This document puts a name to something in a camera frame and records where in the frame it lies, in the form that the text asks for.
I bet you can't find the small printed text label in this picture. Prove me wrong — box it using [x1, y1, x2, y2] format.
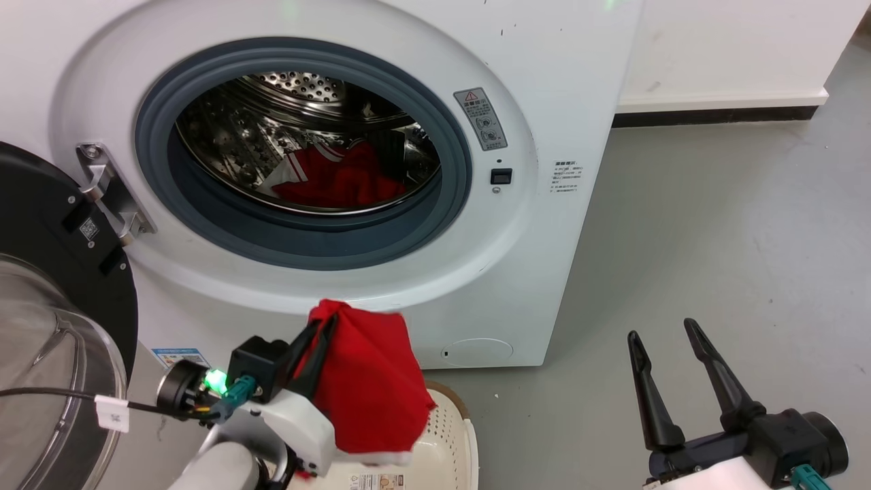
[549, 159, 581, 195]

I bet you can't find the blue white energy sticker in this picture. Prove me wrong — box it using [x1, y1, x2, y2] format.
[150, 347, 212, 370]

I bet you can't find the stainless steel perforated drum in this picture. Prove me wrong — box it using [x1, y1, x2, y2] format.
[176, 71, 442, 216]

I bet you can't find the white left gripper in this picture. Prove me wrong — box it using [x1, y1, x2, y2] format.
[223, 314, 339, 478]

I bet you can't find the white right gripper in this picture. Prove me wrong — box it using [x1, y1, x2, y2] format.
[627, 317, 771, 490]

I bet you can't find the grey rubber door gasket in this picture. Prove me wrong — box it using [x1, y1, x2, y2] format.
[134, 37, 473, 272]

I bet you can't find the cream plastic laundry basket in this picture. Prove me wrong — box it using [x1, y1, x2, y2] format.
[291, 380, 480, 490]

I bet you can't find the teal cable connector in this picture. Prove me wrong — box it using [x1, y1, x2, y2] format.
[216, 375, 258, 419]
[791, 463, 832, 490]

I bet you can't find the red garment with white stripes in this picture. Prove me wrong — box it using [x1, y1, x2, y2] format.
[261, 139, 410, 209]

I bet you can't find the grey warning sticker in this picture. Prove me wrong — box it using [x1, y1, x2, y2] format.
[453, 86, 508, 152]

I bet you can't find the printed basket label sticker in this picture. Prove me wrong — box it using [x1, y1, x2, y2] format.
[348, 474, 406, 490]

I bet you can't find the thin black cable white tag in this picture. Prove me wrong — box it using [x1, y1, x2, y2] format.
[0, 387, 227, 434]

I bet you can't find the white front-load washing machine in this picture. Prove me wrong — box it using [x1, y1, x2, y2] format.
[0, 0, 644, 372]

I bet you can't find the round white filter cover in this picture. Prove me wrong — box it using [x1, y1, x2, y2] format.
[440, 338, 514, 369]

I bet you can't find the white cabinet with black base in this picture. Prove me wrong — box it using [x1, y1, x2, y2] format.
[611, 0, 871, 129]

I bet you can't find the black washing machine door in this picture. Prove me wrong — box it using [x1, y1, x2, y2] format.
[0, 142, 139, 490]

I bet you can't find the metal door hinge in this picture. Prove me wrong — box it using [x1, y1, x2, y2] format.
[76, 142, 158, 246]

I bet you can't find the red cloth with white trim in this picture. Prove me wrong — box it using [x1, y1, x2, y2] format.
[307, 299, 437, 456]

